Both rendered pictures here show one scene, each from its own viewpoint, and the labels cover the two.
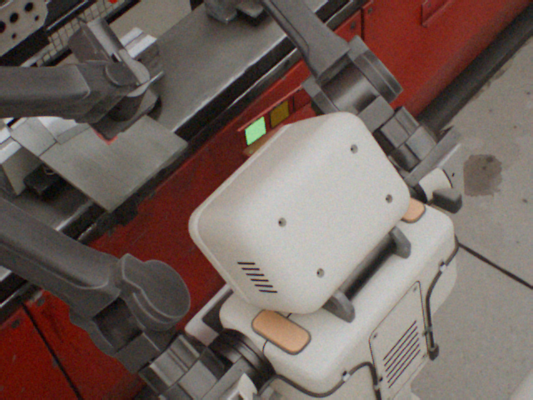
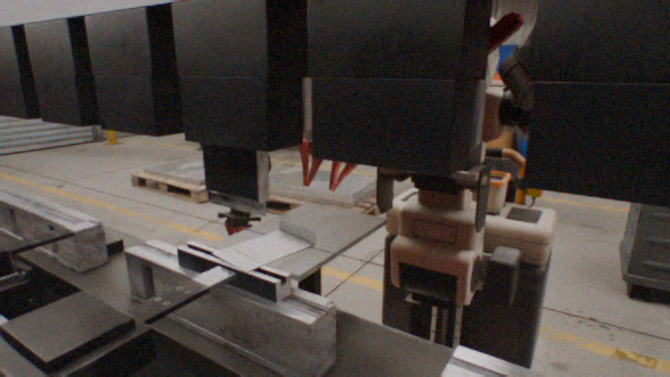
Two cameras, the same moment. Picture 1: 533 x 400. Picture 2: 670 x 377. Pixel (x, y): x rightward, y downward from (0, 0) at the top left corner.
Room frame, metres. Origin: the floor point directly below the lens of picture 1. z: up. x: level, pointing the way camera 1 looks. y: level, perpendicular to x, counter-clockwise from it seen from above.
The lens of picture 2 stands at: (1.18, 0.93, 1.26)
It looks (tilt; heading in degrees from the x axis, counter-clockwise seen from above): 16 degrees down; 255
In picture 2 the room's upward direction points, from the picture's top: straight up
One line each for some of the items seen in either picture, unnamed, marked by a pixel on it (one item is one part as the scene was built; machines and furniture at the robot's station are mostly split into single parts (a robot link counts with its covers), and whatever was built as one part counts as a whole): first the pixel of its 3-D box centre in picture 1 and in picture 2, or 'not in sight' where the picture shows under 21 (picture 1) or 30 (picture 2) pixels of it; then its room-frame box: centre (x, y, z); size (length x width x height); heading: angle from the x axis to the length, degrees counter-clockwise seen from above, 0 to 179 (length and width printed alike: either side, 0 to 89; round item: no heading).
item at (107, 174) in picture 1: (97, 139); (304, 233); (1.05, 0.28, 1.00); 0.26 x 0.18 x 0.01; 41
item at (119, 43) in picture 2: not in sight; (147, 74); (1.28, 0.25, 1.26); 0.15 x 0.09 x 0.17; 131
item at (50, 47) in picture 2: not in sight; (78, 74); (1.41, 0.10, 1.26); 0.15 x 0.09 x 0.17; 131
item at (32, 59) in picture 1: (19, 47); (235, 176); (1.16, 0.38, 1.13); 0.10 x 0.02 x 0.10; 131
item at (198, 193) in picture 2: not in sight; (193, 180); (1.48, -3.88, 0.07); 1.20 x 0.80 x 0.14; 130
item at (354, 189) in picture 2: not in sight; (319, 185); (0.28, -2.81, 0.20); 1.01 x 0.63 x 0.12; 136
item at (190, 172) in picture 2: not in sight; (192, 171); (1.48, -3.88, 0.17); 0.99 x 0.63 x 0.05; 130
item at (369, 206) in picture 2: not in sight; (320, 198); (0.28, -2.80, 0.07); 1.20 x 0.81 x 0.14; 136
